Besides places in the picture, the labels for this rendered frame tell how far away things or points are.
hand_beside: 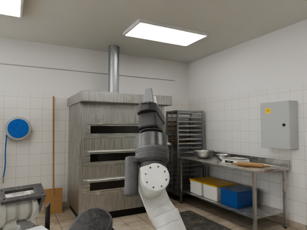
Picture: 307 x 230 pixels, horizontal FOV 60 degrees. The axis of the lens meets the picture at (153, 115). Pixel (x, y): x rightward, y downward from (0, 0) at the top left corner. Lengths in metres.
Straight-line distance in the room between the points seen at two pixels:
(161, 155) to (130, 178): 0.09
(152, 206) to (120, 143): 3.75
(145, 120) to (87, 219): 0.30
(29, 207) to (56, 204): 4.44
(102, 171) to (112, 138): 0.54
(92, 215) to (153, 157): 0.23
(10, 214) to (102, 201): 3.88
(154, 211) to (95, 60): 4.95
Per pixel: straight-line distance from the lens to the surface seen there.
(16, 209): 0.64
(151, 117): 0.69
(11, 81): 5.22
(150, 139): 0.67
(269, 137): 4.42
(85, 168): 4.31
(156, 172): 0.63
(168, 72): 6.14
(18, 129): 5.01
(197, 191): 5.13
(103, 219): 0.75
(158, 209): 0.70
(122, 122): 4.44
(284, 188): 4.45
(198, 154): 5.04
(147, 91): 0.75
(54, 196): 5.07
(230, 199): 4.49
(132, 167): 0.67
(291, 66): 4.53
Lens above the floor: 1.45
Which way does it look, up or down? 3 degrees up
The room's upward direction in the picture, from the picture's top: straight up
